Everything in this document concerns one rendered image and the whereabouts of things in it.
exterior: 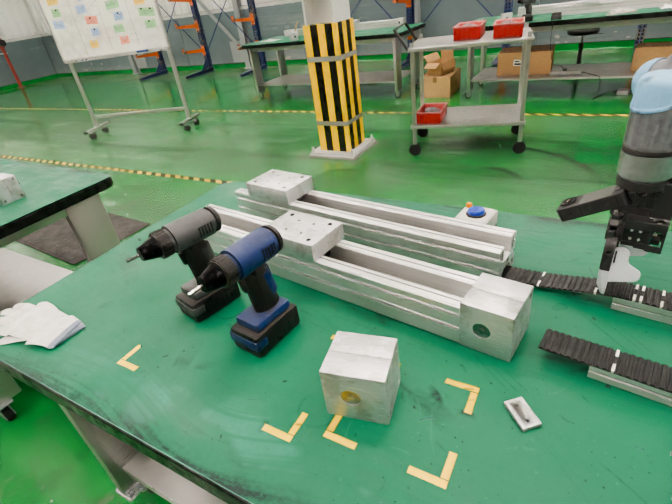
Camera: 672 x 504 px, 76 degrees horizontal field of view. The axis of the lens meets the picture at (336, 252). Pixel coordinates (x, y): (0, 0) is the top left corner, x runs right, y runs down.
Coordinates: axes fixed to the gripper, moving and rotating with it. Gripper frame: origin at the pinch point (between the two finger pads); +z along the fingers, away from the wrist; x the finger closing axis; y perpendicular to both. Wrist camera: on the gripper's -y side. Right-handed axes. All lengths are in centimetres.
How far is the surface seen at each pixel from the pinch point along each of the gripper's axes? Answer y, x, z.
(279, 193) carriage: -77, -6, -6
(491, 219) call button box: -25.6, 12.4, 0.0
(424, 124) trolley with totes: -167, 249, 57
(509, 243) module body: -18.0, 2.2, -1.0
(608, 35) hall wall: -116, 740, 66
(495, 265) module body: -18.2, -5.1, 0.3
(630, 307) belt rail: 5.3, -1.4, 4.6
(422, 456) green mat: -12.8, -46.8, 5.5
